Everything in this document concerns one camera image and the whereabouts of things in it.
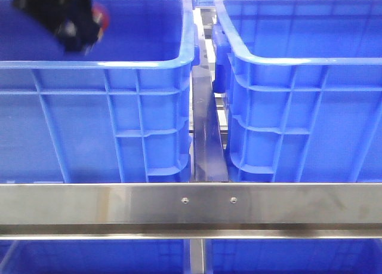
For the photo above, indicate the steel rack front rail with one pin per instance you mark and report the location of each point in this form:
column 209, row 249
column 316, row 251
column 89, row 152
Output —
column 190, row 210

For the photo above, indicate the blue crate lower left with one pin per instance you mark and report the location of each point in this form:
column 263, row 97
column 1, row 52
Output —
column 97, row 256

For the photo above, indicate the blue crate front left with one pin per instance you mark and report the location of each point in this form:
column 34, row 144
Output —
column 117, row 114

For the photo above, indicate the blue crate front right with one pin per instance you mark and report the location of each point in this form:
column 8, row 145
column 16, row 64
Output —
column 302, row 89

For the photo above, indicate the blue crate lower right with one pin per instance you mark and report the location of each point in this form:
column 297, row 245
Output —
column 294, row 256

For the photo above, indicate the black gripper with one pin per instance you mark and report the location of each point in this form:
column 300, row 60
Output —
column 69, row 21

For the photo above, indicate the red mushroom push button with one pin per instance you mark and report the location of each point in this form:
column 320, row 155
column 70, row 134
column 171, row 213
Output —
column 101, row 15

